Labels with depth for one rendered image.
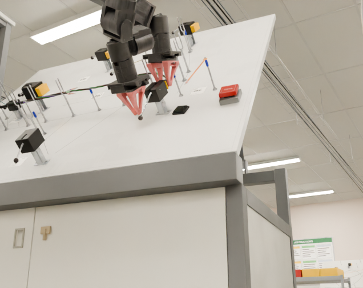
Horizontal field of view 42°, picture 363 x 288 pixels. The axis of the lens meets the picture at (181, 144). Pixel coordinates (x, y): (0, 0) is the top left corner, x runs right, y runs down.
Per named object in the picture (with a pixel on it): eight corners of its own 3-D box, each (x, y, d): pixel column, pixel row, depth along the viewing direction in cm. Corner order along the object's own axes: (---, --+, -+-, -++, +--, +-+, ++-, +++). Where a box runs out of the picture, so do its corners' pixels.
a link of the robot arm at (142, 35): (99, 12, 119) (120, 22, 114) (134, 2, 126) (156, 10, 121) (103, 56, 126) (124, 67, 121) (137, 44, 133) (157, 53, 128)
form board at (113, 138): (-113, 203, 153) (-116, 198, 152) (41, 73, 235) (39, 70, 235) (238, 157, 109) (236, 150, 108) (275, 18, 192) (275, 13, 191)
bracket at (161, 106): (155, 115, 141) (149, 100, 138) (158, 111, 142) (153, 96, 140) (168, 114, 138) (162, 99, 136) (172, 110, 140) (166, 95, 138)
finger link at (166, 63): (162, 87, 146) (158, 56, 145) (182, 85, 143) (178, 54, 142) (149, 88, 140) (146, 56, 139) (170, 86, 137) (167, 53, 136)
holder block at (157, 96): (148, 103, 137) (142, 91, 135) (156, 94, 141) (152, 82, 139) (160, 102, 135) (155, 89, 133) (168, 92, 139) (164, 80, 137)
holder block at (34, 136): (19, 182, 131) (1, 152, 126) (40, 158, 140) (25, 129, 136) (32, 180, 129) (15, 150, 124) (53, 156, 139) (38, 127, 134)
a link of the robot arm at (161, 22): (153, 12, 135) (170, 12, 138) (142, 16, 141) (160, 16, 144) (156, 36, 136) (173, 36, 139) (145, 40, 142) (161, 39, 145)
